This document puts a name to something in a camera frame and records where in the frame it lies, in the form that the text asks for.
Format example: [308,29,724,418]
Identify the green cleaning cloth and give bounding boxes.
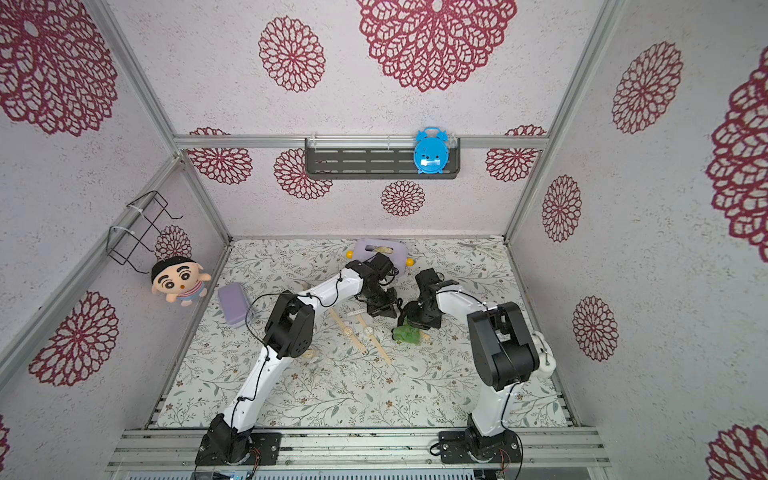
[392,325,422,345]

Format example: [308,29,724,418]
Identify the beige watch long diagonal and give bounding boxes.
[328,308,368,354]

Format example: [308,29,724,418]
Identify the white alarm clock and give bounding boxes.
[531,331,557,378]

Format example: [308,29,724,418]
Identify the purple tissue box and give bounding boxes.
[346,238,415,277]

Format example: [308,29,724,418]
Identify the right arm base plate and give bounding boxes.
[437,429,524,464]

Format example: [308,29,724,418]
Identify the black wire rack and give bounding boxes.
[104,190,183,275]

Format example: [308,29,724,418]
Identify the grey wall shelf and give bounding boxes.
[304,140,461,180]

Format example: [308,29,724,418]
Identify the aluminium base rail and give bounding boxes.
[105,427,611,472]

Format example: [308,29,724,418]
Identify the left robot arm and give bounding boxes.
[202,253,397,463]

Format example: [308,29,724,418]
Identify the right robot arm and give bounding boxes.
[398,269,556,461]

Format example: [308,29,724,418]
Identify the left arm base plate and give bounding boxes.
[195,431,283,467]

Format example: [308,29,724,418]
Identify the purple pad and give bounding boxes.
[218,282,249,328]

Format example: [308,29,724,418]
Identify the blue alarm clock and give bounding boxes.
[413,127,450,175]

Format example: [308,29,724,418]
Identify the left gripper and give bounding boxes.
[363,285,398,318]

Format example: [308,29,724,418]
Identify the cartoon boy plush doll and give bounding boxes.
[150,256,212,307]

